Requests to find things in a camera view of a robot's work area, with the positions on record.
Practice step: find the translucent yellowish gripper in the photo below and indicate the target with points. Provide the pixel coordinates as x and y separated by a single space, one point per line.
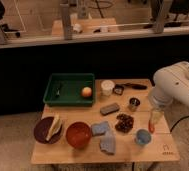
156 114

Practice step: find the blue sponge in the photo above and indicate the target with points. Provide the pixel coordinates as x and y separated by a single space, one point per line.
100 128

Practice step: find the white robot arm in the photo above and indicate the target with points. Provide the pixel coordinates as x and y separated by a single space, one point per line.
171 82

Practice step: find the peach apple in tray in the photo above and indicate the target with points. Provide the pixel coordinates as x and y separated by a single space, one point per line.
86 92

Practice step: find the green plastic tray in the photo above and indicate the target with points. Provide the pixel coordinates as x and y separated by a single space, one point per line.
70 94

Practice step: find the small dark object in tray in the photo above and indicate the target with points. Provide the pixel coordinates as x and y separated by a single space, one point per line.
58 90

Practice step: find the light blue cup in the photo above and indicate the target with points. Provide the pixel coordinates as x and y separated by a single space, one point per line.
143 137

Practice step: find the dark grape bunch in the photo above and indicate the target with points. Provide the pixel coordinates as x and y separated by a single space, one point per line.
125 123

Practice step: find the metal cup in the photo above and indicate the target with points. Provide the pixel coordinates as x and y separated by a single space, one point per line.
134 103

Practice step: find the wooden table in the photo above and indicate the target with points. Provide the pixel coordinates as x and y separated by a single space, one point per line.
161 148

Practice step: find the gray rectangular block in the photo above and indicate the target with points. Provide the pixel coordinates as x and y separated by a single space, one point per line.
105 110

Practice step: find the gray blue cloth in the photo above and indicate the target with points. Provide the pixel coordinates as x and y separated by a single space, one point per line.
108 143

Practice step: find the small black square container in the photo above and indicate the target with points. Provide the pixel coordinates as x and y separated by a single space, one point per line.
118 89

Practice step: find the white cup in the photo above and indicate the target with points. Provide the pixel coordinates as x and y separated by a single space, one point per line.
107 87

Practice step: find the red bowl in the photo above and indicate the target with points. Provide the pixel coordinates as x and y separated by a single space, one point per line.
78 135

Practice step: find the yellow banana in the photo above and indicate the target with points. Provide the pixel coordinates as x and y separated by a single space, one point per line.
55 127

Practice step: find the dark purple plate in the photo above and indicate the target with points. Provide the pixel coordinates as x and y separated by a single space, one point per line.
41 131

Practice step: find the black handled tool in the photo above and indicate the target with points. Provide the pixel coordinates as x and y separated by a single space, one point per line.
135 86

